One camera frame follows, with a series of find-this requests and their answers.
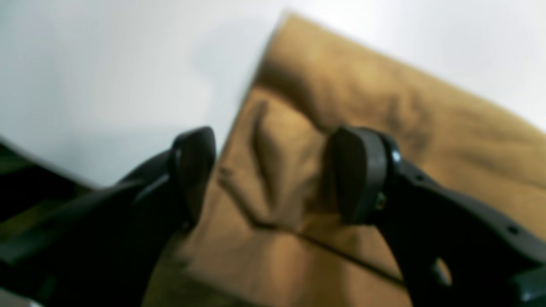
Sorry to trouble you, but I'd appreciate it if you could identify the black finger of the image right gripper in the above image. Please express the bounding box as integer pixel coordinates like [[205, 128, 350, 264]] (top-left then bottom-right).
[[330, 126, 546, 307]]

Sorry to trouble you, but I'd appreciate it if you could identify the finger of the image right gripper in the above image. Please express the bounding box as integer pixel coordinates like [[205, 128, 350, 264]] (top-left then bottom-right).
[[0, 126, 216, 307]]

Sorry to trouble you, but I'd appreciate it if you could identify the brown t-shirt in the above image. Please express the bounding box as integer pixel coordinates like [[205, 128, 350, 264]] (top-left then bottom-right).
[[143, 15, 545, 307]]

